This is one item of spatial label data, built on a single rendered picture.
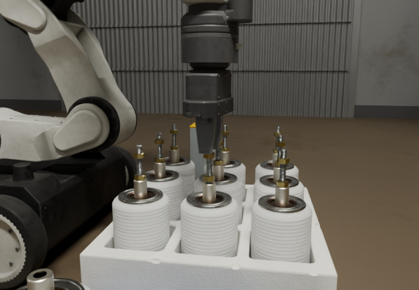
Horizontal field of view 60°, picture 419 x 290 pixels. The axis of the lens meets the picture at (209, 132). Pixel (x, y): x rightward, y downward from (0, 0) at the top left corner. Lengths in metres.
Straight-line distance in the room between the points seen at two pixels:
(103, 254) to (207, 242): 0.16
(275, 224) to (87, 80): 0.61
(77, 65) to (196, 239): 0.57
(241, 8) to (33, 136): 0.71
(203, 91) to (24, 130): 0.66
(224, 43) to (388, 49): 3.39
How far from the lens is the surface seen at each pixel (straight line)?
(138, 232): 0.61
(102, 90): 0.95
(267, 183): 0.70
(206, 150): 0.56
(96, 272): 0.63
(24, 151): 1.10
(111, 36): 4.09
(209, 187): 0.59
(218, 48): 0.53
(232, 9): 0.54
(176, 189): 0.71
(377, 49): 3.85
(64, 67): 1.00
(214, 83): 0.53
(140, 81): 3.96
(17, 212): 0.85
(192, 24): 0.54
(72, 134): 0.95
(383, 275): 0.97
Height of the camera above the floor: 0.46
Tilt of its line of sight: 10 degrees down
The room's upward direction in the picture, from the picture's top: straight up
